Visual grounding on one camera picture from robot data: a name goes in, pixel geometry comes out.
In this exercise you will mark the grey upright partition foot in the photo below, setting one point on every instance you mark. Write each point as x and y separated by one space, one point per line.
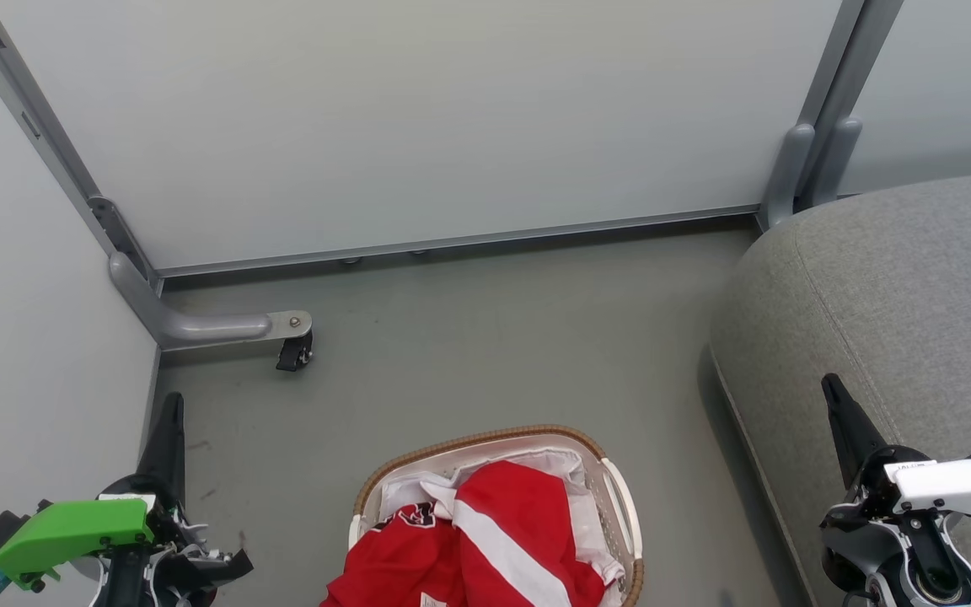
835 160
786 173

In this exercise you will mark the white wicker-rimmed laundry basket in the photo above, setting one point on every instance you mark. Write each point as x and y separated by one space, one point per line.
616 506

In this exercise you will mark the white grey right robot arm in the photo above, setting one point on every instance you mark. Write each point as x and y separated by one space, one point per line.
907 561

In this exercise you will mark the grey partition double post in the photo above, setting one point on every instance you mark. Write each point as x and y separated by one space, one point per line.
844 67

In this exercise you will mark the grey partition bottom rail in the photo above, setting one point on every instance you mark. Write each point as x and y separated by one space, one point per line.
452 243

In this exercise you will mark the grey partition corner post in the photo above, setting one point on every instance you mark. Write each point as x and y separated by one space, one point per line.
30 126

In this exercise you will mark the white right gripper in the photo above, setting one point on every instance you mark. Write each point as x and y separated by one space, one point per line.
949 485

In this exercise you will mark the white basket liner bag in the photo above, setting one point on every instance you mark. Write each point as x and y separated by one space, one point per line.
591 514

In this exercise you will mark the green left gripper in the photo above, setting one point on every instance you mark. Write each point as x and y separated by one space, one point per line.
72 529

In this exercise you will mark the grey curved partition foot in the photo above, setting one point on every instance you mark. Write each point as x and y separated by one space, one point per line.
199 327

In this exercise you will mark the black caster wheel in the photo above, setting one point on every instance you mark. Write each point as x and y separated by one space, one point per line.
294 354

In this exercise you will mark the red and white jersey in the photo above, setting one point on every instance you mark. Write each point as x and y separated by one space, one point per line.
494 539

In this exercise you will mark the grey fabric sofa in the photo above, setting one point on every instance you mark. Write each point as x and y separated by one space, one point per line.
890 312

